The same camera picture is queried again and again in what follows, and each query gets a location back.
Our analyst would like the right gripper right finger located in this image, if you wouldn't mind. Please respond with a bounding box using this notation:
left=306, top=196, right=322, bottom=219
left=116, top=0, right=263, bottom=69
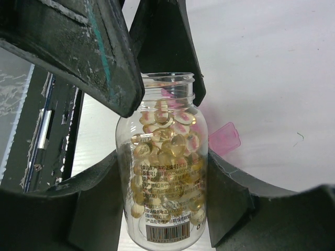
left=207, top=151, right=334, bottom=250

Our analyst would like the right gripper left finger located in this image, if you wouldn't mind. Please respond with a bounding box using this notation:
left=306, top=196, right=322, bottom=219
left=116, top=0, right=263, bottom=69
left=1, top=152, right=123, bottom=250

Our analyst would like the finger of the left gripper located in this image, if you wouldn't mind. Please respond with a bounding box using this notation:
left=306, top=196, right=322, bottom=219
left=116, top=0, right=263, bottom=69
left=129, top=1, right=206, bottom=106
left=1, top=1, right=144, bottom=118

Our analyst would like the pink pill organizer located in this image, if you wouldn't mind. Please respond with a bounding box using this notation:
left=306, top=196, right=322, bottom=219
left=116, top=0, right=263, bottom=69
left=159, top=88, right=241, bottom=156

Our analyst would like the glass pill bottle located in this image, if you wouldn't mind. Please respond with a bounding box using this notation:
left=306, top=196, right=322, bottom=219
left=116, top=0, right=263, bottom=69
left=115, top=73, right=208, bottom=250

